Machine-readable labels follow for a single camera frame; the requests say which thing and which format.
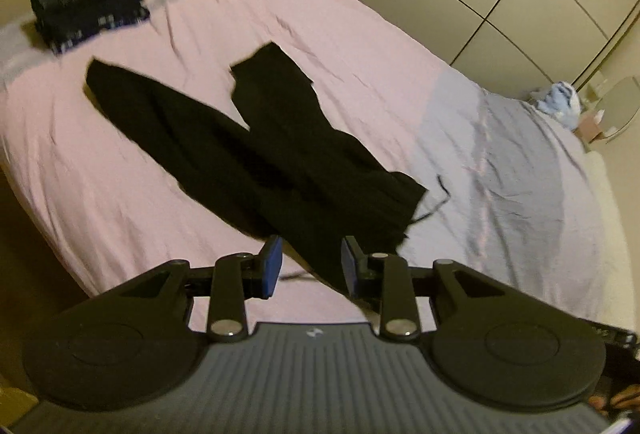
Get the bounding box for black pants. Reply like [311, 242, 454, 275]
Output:
[86, 43, 426, 291]

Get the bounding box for person's left hand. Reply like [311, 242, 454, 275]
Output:
[588, 384, 640, 418]

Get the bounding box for pink grey bed cover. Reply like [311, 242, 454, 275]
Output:
[1, 0, 637, 328]

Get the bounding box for cream quilted headboard pillow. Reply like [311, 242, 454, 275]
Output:
[585, 151, 637, 330]

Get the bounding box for blue white cloth bundle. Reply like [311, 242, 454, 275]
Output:
[528, 81, 582, 131]

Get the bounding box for pink tissue box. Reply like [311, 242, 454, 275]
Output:
[575, 111, 605, 144]

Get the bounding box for oval vanity mirror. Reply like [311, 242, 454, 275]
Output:
[597, 76, 640, 139]

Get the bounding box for folded dark jeans stack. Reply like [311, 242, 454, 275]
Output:
[29, 0, 150, 55]

